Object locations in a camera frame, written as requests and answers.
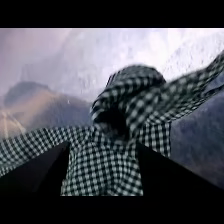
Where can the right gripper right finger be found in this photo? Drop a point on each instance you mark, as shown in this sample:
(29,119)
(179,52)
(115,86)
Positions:
(166,180)

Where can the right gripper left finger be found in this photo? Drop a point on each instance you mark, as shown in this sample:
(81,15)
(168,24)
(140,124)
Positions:
(36,176)

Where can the checked shirt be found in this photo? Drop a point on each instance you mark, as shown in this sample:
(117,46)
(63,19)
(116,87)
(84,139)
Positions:
(110,166)

